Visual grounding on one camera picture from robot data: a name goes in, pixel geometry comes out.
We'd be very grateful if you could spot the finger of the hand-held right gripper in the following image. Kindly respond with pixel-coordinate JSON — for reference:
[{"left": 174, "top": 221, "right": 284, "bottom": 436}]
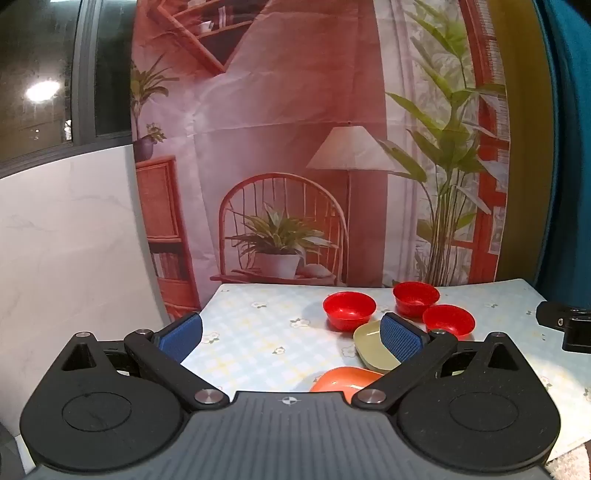
[
  {"left": 562, "top": 318, "right": 591, "bottom": 354},
  {"left": 536, "top": 300, "right": 591, "bottom": 330}
]

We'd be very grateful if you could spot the white fluffy cloth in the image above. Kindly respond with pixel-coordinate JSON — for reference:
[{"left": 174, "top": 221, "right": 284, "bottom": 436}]
[{"left": 544, "top": 442, "right": 591, "bottom": 480}]

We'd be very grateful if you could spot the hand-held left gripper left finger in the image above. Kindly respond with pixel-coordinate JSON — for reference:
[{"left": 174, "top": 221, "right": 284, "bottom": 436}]
[{"left": 60, "top": 312, "right": 230, "bottom": 411}]

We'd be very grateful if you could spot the orange plastic plate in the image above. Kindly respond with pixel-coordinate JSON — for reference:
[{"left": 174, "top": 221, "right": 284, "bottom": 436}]
[{"left": 309, "top": 367, "right": 385, "bottom": 393}]

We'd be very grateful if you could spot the floral checked tablecloth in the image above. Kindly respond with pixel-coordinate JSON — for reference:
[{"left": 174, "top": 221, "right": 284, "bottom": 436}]
[{"left": 179, "top": 277, "right": 591, "bottom": 463}]

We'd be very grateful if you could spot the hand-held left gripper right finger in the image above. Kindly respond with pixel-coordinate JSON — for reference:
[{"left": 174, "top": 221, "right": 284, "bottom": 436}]
[{"left": 352, "top": 312, "right": 528, "bottom": 409}]

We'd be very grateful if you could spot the teal curtain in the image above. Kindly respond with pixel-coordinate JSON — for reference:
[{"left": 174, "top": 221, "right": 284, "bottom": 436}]
[{"left": 531, "top": 0, "right": 591, "bottom": 308}]

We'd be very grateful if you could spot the green plastic plate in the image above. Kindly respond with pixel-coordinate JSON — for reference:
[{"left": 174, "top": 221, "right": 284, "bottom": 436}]
[{"left": 353, "top": 320, "right": 403, "bottom": 375}]

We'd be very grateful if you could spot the grey framed window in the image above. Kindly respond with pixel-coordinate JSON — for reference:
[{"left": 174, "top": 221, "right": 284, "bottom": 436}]
[{"left": 0, "top": 0, "right": 137, "bottom": 179}]

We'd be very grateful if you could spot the red plastic bowl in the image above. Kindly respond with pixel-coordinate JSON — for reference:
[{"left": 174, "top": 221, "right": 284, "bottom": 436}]
[
  {"left": 422, "top": 304, "right": 476, "bottom": 342},
  {"left": 392, "top": 281, "right": 441, "bottom": 319},
  {"left": 322, "top": 291, "right": 378, "bottom": 332}
]

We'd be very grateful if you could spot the printed room scene backdrop cloth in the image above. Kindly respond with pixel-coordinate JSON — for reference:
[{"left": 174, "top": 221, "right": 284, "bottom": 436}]
[{"left": 130, "top": 0, "right": 512, "bottom": 324}]

